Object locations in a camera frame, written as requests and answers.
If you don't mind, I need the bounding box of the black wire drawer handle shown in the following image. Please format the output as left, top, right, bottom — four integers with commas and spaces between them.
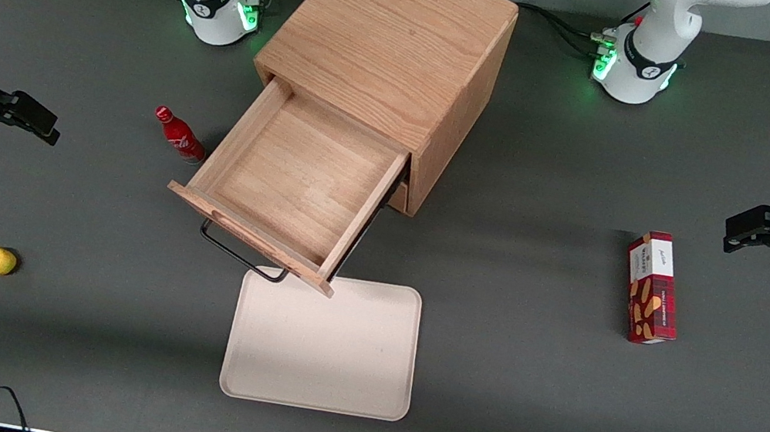
193, 217, 296, 285

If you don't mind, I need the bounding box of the wooden drawer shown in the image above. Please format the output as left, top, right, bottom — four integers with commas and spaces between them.
154, 62, 420, 308
386, 177, 414, 215

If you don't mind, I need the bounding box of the wooden lower drawer front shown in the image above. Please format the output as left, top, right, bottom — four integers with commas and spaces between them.
386, 177, 414, 215

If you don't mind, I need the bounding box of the light wooden drawer cabinet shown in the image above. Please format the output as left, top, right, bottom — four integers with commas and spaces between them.
232, 0, 522, 229

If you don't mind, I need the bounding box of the red plaid cookie box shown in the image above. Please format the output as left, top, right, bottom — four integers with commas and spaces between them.
613, 226, 694, 350

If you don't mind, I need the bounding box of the red cola bottle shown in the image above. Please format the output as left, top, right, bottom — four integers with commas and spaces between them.
147, 104, 214, 166

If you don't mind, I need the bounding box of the beige rectangular tray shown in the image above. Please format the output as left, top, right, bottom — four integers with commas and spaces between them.
216, 258, 431, 427

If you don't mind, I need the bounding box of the black left arm base cable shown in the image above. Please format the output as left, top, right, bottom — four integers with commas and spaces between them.
512, 2, 622, 61

